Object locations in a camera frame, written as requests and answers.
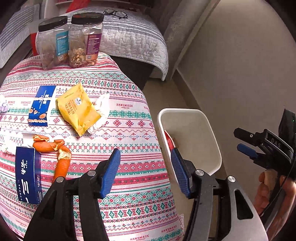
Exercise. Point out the blue snack packet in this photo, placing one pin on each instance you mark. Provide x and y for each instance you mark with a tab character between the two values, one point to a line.
44	97

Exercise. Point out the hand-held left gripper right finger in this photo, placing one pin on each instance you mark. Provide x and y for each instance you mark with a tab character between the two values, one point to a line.
180	173

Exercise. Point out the patterned tablecloth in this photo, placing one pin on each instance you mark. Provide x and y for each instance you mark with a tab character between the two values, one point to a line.
129	129

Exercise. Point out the grey striped cushion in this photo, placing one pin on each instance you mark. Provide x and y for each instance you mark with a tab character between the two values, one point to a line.
13	34

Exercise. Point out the black eyeglasses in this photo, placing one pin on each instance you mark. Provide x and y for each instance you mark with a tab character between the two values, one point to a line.
121	15

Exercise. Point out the white plastic bin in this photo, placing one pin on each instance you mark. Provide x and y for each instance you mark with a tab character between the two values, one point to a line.
192	129

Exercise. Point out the grey striped quilt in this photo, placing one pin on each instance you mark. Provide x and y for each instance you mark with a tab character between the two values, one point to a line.
129	37

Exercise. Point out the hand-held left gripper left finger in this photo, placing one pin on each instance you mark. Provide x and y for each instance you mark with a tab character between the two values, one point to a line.
110	172

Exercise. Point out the blue cardboard box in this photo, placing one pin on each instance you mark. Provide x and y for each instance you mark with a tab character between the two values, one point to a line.
27	176

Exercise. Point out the small crumpled wrapper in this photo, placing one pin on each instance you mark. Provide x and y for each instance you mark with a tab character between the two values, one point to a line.
3	105

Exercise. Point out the clear jar teal label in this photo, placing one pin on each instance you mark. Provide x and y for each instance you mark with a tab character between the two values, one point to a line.
47	46

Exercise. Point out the yellow snack packet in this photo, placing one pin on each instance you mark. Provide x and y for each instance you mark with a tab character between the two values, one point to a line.
76	109

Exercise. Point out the red wrapper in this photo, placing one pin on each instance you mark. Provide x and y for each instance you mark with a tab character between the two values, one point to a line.
168	141

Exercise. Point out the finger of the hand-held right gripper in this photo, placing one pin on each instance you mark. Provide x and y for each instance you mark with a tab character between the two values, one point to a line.
246	149
247	135

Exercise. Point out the clear jar purple label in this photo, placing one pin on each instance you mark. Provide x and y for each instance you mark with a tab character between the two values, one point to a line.
81	41

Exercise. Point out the crumpled white tissue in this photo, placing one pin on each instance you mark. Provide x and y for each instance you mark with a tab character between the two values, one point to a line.
103	104

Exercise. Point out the red cloth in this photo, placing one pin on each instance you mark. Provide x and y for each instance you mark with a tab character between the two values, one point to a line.
77	5

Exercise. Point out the orange peel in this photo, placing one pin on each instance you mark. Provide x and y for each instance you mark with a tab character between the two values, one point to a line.
46	147

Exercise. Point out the grey upholstered bed frame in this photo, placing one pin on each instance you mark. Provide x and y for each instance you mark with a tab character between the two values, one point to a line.
180	27

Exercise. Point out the person's right hand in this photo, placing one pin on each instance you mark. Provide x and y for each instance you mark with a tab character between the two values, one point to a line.
263	192

